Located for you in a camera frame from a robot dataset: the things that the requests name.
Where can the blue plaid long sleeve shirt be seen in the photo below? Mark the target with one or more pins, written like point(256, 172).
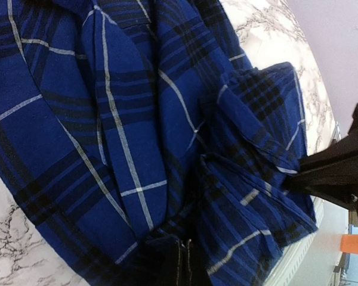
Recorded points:
point(126, 121)

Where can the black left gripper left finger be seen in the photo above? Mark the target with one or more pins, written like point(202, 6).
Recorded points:
point(166, 260)

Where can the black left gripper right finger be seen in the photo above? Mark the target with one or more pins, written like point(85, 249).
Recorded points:
point(195, 266)

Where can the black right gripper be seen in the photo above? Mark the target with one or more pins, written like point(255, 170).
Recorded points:
point(339, 161)

